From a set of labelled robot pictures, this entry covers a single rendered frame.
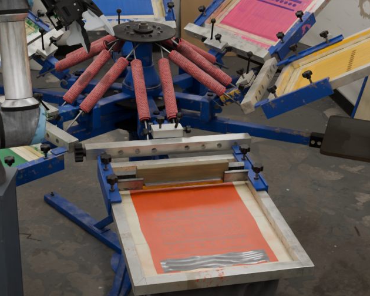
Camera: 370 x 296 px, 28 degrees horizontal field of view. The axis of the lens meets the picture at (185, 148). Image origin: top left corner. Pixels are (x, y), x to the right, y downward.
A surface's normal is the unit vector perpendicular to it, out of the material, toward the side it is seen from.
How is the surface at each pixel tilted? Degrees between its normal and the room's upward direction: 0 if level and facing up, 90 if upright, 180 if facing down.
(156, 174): 90
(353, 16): 90
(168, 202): 0
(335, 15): 90
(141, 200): 0
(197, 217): 0
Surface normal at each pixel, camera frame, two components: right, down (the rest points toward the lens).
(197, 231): 0.04, -0.89
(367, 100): -0.94, -0.09
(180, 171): 0.23, 0.45
